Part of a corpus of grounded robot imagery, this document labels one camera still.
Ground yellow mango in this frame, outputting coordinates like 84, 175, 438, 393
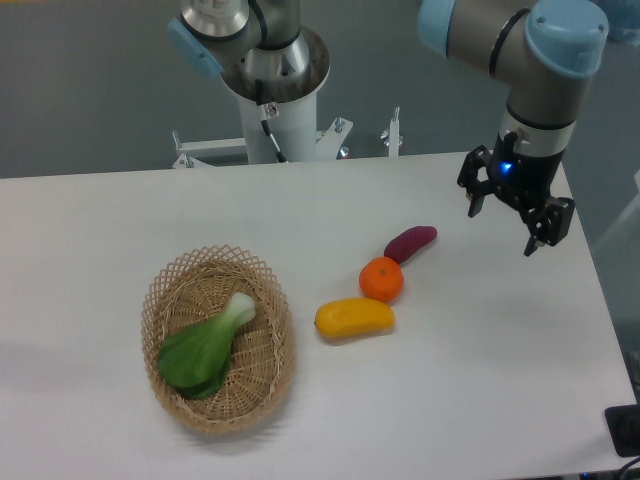
314, 298, 396, 340

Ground woven wicker basket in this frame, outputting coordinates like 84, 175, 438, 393
141, 245, 296, 435

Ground green bok choy vegetable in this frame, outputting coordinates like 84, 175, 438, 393
157, 292, 256, 400

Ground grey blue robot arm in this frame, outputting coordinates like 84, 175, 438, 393
168, 1, 608, 254

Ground blue plastic bag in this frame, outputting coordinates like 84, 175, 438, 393
603, 0, 639, 46

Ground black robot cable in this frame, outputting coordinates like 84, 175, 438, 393
254, 79, 290, 164

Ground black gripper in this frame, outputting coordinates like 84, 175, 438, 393
457, 133, 575, 256

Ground orange tangerine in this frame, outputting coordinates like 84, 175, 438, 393
359, 256, 404, 303

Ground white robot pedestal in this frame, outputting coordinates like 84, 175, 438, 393
222, 27, 330, 163

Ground black device at table edge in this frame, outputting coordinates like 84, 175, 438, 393
605, 404, 639, 458

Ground white metal base frame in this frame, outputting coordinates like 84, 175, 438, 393
172, 106, 404, 169

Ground purple sweet potato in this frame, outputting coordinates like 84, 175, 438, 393
383, 226, 438, 265

